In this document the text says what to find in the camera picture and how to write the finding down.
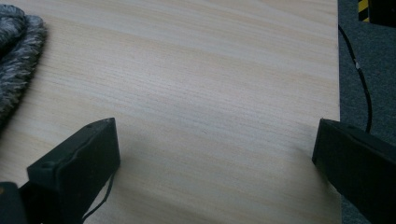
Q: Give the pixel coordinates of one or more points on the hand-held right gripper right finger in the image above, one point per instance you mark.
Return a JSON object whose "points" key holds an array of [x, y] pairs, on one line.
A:
{"points": [[361, 168]]}

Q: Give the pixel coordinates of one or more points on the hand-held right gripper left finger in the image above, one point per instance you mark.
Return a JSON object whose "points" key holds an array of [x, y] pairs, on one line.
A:
{"points": [[74, 168]]}

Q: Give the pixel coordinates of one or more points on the grey fluffy cloth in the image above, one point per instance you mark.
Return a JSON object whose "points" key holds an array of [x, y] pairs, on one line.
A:
{"points": [[18, 62]]}

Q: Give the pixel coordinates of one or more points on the black yellow-striped stand base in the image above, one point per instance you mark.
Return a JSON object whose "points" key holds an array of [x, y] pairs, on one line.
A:
{"points": [[383, 12]]}

